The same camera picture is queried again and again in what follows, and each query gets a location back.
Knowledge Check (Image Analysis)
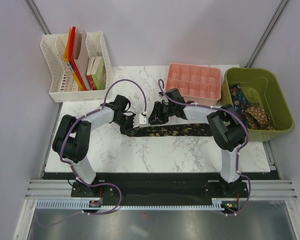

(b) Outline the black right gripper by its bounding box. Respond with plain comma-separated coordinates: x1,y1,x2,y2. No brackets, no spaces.
147,101,175,126

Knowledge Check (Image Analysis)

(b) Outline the black gold floral tie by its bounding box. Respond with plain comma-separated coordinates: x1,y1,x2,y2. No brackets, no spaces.
132,123,213,137

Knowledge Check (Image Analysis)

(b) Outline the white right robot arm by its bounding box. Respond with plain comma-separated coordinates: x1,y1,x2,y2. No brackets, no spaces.
149,88,249,197

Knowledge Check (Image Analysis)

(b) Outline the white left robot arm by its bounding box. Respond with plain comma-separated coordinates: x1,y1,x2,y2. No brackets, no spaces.
52,95,136,197

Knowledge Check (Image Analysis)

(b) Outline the pink divided organizer tray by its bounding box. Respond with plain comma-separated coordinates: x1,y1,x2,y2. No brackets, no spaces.
165,63,222,106

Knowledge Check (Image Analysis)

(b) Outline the green book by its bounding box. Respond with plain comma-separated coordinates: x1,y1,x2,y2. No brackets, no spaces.
91,56,107,90

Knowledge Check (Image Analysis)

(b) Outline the white plastic file rack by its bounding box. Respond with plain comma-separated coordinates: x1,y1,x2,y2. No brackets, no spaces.
40,27,113,103

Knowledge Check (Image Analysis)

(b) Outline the red book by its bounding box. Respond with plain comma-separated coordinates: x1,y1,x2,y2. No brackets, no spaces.
86,57,98,91

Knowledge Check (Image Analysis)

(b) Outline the beige cardboard folder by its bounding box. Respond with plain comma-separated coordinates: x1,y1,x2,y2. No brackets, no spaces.
74,29,91,91

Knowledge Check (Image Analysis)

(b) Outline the navy floral tie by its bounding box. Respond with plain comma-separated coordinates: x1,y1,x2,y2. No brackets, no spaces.
229,84,252,114

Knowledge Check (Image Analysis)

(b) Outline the red folder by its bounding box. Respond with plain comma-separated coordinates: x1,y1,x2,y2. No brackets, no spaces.
69,26,92,91

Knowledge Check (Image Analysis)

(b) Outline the orange folder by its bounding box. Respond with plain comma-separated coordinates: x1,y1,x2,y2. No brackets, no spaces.
63,26,87,91

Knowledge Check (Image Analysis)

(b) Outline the brown floral tie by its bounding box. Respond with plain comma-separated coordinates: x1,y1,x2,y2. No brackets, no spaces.
243,106,274,131

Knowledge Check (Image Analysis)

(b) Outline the olive green plastic bin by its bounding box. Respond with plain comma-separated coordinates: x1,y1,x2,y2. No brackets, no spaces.
220,67,294,142

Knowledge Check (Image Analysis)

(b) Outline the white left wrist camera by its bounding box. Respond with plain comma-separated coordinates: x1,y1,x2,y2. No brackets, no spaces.
132,113,149,128

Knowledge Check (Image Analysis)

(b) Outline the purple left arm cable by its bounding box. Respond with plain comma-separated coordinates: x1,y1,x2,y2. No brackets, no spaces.
58,78,148,217

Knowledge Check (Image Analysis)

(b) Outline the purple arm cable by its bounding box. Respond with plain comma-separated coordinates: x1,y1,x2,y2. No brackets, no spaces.
58,78,148,217
157,79,252,218

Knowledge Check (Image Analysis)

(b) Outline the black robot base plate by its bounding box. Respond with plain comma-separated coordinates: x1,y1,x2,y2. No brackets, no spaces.
41,171,282,207

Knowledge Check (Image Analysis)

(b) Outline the right aluminium corner post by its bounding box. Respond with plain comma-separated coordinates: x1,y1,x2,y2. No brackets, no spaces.
244,0,291,68

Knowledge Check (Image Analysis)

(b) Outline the aluminium corner post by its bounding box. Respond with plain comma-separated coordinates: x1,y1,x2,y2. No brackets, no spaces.
24,0,51,35
244,0,291,68

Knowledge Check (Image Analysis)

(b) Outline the slotted cable duct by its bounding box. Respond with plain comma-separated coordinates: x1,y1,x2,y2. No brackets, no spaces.
36,199,224,211

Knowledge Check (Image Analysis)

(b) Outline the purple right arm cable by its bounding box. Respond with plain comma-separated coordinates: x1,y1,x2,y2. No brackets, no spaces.
157,79,252,218

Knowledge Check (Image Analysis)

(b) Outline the aluminium frame rail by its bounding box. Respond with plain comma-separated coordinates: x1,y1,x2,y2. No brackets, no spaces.
26,180,298,201

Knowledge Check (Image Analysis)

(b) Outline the left aluminium corner post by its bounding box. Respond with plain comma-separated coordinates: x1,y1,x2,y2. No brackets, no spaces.
24,0,51,35

